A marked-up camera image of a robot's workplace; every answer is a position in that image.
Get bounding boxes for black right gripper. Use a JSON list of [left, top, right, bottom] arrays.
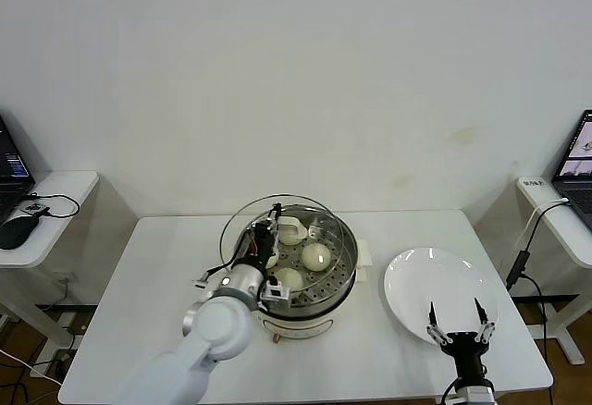
[[425, 297, 497, 381]]

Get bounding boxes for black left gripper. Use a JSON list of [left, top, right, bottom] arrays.
[[249, 202, 284, 271]]

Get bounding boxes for round glass lid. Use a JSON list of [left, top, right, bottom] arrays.
[[217, 191, 349, 307]]

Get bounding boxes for stainless steel steamer basket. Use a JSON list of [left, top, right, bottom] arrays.
[[234, 204, 359, 307]]

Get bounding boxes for white round plate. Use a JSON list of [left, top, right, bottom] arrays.
[[383, 247, 500, 350]]

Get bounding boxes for white electric cooker pot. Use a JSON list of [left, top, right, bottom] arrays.
[[252, 238, 374, 345]]

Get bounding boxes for grey laptop with white windows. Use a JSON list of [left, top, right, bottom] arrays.
[[549, 108, 592, 230]]

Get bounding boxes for small grey usb adapter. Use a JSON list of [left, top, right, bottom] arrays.
[[18, 201, 50, 218]]

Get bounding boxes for black computer mouse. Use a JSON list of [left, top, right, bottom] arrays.
[[0, 215, 41, 251]]

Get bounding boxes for black laptop with pink windows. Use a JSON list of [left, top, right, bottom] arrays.
[[0, 113, 37, 226]]

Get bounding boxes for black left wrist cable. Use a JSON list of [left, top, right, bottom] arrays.
[[191, 238, 254, 288]]

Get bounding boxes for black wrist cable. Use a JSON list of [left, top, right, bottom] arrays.
[[438, 376, 463, 405], [191, 238, 254, 288]]

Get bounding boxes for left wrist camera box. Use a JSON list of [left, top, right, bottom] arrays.
[[257, 279, 291, 309]]

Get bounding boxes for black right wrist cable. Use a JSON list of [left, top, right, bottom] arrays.
[[438, 376, 463, 405]]

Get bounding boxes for black cable with inline box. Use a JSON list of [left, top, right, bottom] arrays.
[[505, 200, 569, 405]]

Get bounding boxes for white laptop cable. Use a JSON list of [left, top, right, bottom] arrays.
[[520, 198, 569, 253]]

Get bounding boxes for thin black adapter cable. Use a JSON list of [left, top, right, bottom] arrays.
[[27, 193, 80, 220]]

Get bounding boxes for white cable on floor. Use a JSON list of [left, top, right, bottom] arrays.
[[0, 348, 61, 386]]

